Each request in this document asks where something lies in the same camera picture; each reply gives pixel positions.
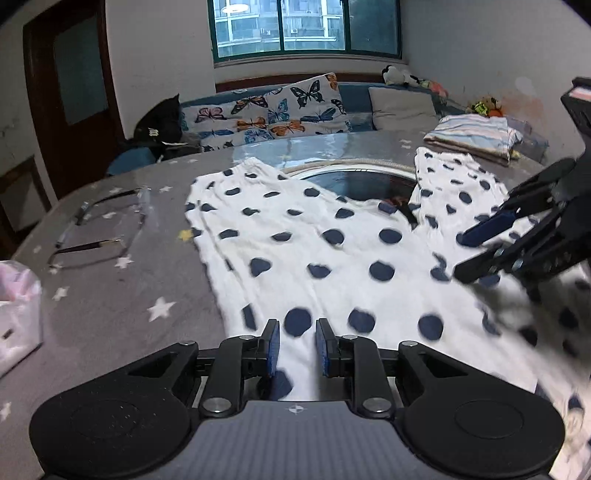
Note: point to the pink plush toy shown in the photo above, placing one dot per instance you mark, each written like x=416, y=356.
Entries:
x=433, y=87

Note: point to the eyeglasses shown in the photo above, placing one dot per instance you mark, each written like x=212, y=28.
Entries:
x=92, y=245

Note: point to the wooden furniture frame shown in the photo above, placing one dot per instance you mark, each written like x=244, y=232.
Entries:
x=23, y=184

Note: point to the blue sofa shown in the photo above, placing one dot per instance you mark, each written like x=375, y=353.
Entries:
x=358, y=99

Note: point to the white cushion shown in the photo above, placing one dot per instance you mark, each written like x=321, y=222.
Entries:
x=401, y=108

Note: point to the white plastic bag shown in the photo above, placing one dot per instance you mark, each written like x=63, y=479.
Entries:
x=18, y=318

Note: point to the butterfly print pillow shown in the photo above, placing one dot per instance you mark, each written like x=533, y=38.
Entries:
x=309, y=104
x=221, y=122

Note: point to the clear plastic storage box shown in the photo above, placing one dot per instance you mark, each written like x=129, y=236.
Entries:
x=531, y=138

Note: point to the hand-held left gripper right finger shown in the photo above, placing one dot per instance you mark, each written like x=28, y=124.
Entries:
x=323, y=346

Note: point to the grey star tablecloth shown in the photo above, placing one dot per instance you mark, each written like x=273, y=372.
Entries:
x=115, y=300

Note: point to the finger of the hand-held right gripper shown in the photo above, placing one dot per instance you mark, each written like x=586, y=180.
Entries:
x=480, y=267
x=489, y=226

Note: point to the white and black plush toy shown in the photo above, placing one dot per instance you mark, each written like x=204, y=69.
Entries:
x=398, y=76

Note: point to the white navy polka-dot pants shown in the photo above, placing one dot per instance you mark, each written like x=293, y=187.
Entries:
x=323, y=249

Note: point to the dark wooden door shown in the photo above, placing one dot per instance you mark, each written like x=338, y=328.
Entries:
x=69, y=101

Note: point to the black bag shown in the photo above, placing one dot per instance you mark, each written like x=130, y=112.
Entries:
x=161, y=124

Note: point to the green framed window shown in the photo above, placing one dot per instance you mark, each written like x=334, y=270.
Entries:
x=304, y=27

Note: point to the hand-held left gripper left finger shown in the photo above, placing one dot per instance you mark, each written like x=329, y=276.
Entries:
x=273, y=346

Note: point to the folded striped clothes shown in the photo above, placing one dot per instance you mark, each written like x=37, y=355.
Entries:
x=475, y=134

